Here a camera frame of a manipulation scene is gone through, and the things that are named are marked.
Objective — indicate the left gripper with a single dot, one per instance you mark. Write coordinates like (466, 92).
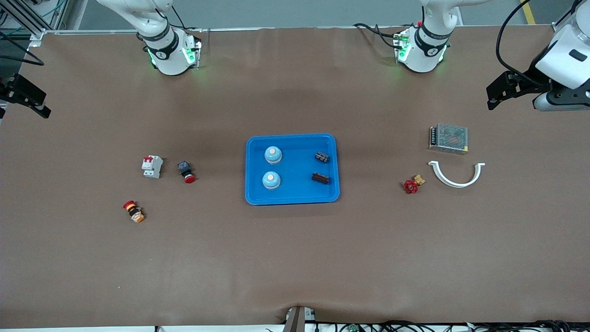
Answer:
(527, 79)

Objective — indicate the black capacitor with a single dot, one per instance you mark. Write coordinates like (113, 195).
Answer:
(321, 157)

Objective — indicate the brown capacitor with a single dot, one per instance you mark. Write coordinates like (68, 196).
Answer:
(321, 178)

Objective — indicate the blue bell cream button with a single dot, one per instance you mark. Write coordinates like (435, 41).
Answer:
(273, 156)
(271, 180)

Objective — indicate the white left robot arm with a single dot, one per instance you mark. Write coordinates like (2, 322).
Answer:
(421, 55)

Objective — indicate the metal mesh power supply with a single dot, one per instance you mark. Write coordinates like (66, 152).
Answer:
(449, 138)

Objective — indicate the brass valve red handwheel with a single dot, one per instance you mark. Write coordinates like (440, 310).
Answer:
(411, 186)

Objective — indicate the red button black body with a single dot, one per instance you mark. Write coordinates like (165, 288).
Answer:
(186, 171)

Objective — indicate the blue plastic tray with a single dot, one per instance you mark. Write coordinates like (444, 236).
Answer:
(295, 184)

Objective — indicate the brown table mat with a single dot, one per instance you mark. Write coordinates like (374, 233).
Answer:
(295, 258)

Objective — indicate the aluminium frame with rail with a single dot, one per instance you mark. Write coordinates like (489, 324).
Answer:
(36, 38)

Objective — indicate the aluminium frame post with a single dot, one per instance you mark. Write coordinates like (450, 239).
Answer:
(558, 28)

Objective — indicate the white curved plastic bracket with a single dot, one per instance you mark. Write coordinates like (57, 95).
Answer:
(454, 184)

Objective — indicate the white circuit breaker red switch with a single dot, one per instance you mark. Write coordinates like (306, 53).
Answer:
(152, 167)

